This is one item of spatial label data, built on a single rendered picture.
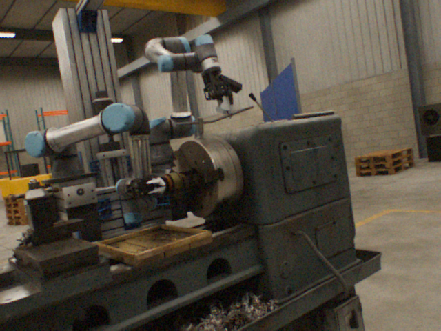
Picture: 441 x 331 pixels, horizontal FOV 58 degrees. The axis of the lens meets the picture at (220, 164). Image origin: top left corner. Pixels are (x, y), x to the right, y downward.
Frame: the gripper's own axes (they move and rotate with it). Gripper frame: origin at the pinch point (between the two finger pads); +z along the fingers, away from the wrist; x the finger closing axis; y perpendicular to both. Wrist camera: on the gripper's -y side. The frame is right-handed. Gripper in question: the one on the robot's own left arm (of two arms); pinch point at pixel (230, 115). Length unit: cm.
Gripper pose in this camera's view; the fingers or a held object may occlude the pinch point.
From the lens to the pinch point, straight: 166.4
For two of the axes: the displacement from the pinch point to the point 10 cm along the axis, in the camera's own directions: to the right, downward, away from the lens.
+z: 2.9, 9.5, -1.4
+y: -7.8, 1.5, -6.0
